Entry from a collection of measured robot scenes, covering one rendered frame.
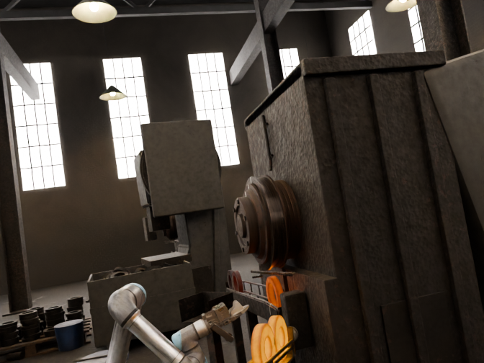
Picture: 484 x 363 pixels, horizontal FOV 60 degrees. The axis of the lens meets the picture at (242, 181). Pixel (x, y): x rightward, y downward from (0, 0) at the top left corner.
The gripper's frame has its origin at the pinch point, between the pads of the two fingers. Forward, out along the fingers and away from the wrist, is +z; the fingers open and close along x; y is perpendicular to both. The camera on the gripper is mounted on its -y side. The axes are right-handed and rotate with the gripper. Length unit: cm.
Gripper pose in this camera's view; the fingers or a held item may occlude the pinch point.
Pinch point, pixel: (247, 308)
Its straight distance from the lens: 199.3
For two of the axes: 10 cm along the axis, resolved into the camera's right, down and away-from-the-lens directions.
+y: -4.2, -9.1, -0.2
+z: 8.8, -4.2, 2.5
